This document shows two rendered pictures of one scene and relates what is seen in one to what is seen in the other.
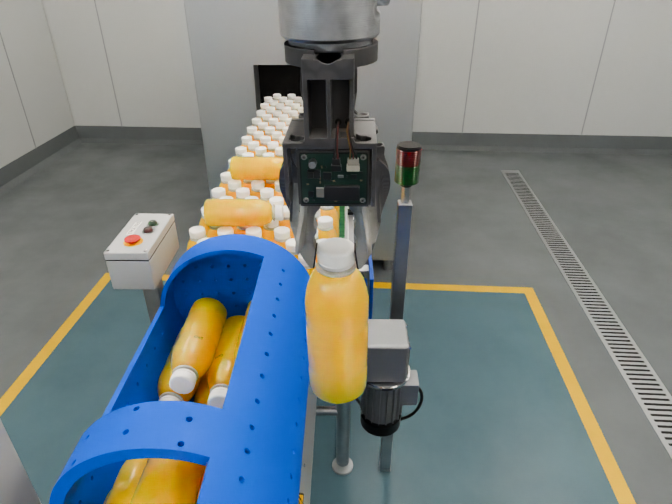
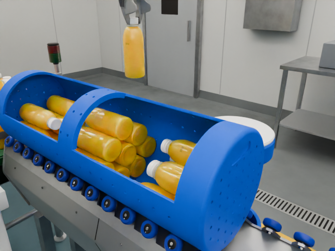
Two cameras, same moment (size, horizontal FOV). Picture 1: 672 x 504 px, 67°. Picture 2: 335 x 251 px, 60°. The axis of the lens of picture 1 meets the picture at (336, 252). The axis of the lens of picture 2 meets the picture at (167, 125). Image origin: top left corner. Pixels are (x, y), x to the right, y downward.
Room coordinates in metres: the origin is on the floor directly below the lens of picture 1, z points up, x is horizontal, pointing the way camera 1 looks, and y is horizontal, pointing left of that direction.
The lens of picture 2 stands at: (-0.26, 0.70, 1.47)
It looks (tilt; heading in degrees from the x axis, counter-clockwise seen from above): 23 degrees down; 309
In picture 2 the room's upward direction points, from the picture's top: straight up
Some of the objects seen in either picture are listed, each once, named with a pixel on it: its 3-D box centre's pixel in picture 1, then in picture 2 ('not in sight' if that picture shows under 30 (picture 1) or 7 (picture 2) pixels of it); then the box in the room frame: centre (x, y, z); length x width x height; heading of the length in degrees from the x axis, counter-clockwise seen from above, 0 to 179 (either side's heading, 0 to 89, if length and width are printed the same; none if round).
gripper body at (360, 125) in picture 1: (332, 123); not in sight; (0.40, 0.00, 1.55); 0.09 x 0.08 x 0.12; 178
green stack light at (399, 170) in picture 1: (407, 172); (55, 57); (1.23, -0.18, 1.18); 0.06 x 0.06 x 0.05
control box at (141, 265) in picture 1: (144, 249); not in sight; (1.07, 0.47, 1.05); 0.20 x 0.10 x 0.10; 179
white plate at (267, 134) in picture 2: not in sight; (235, 130); (0.15, -0.22, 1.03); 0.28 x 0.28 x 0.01
